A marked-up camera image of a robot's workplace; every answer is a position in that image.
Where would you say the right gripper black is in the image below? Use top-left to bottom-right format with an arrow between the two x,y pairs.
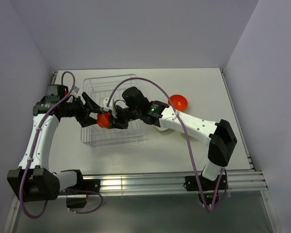
108,104 -> 142,130

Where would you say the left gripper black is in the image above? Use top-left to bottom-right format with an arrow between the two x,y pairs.
62,92 -> 105,127

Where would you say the orange bowl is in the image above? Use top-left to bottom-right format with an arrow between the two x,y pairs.
168,94 -> 188,112
97,113 -> 111,129

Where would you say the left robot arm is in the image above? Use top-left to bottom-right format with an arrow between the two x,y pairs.
7,84 -> 102,202

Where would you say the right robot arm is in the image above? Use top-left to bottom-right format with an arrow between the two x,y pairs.
103,86 -> 237,189

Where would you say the white square bowl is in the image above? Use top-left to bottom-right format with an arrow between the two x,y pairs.
155,126 -> 173,133

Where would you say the green bowl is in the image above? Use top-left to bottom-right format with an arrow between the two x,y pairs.
180,132 -> 191,138

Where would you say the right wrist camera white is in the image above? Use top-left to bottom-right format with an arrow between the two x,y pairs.
100,97 -> 116,117

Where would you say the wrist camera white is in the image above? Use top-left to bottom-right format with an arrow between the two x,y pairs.
100,97 -> 116,117
70,86 -> 80,98

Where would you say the wire dish rack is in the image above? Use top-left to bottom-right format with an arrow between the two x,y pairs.
81,74 -> 144,147

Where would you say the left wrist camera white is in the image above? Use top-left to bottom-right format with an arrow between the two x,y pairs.
70,86 -> 80,98

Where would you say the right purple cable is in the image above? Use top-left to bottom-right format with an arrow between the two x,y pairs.
106,77 -> 228,214

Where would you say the purple cable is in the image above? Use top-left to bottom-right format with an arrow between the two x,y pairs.
18,70 -> 104,218
106,77 -> 228,214

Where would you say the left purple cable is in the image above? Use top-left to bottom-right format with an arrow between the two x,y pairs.
18,70 -> 104,218

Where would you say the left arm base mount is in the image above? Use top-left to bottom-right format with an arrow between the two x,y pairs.
68,179 -> 100,195

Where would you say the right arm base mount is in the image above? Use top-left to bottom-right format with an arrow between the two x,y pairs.
183,174 -> 227,191

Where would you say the black box under rail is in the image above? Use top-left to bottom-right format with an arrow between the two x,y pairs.
66,198 -> 87,209

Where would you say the aluminium rail front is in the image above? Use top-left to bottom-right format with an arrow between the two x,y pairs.
83,170 -> 268,197

